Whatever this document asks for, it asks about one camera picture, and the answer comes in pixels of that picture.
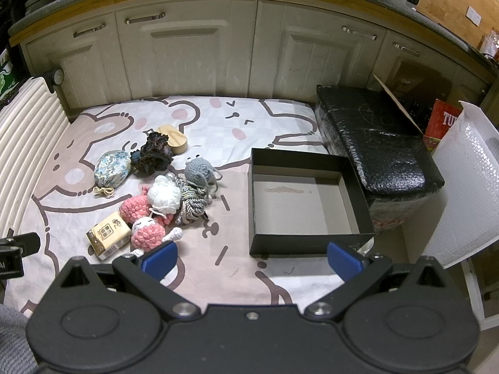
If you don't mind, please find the pink white crocheted doll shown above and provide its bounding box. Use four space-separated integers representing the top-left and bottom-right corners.
131 217 183 252

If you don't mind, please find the pink crocheted ball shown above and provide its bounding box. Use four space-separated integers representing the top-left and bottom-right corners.
119 186 173 226

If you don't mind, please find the white fluffy yarn ball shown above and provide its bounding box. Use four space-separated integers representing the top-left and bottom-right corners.
147 172 181 216

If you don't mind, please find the grey crocheted mouse toy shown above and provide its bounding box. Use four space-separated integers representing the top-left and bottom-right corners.
184 156 222 204

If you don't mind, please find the dark crocheted scrunchie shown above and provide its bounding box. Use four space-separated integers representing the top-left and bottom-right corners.
130 132 173 176

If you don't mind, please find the oval wooden box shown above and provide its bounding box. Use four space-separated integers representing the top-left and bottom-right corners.
157 124 188 155

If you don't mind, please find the black shallow cardboard box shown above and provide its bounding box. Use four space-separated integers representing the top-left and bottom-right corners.
248 149 375 257

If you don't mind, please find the cartoon bear bed sheet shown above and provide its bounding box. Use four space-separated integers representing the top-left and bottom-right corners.
4 97 342 313

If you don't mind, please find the black bubble-wrapped package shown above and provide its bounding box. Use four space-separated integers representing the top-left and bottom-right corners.
315 85 445 232

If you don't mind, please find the white ribbed headboard panel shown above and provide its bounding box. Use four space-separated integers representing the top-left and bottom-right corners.
1 77 69 237

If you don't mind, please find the brown cardboard flap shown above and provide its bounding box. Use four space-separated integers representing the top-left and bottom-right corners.
372 73 425 135

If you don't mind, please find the small round white clock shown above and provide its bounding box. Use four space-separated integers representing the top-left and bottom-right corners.
51 69 64 85

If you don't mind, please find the red printed box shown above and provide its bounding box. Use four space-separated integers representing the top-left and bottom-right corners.
423 99 462 152

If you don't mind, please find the white cabinet row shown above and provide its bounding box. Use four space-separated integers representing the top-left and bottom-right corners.
22 0 487 111

